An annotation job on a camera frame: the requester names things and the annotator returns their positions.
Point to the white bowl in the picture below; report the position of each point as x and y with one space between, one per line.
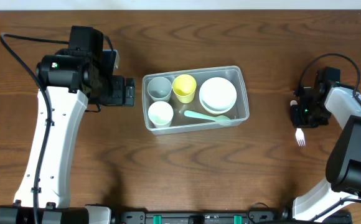
218 93

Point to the grey plastic cup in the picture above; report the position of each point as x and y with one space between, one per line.
160 89

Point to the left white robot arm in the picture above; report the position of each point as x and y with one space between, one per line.
68 82

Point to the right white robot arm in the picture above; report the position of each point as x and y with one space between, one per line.
342 184

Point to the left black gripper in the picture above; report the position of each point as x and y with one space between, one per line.
129 91

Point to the clear plastic container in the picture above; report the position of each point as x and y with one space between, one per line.
238 113

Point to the yellow plastic cup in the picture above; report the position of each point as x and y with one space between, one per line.
184 86

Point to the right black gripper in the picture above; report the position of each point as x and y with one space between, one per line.
302 119

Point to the pale green plastic spoon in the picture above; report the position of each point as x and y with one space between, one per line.
218 119

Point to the white plastic cup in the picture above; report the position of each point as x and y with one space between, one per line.
160 113

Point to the pink plastic fork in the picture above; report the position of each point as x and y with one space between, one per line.
299 135

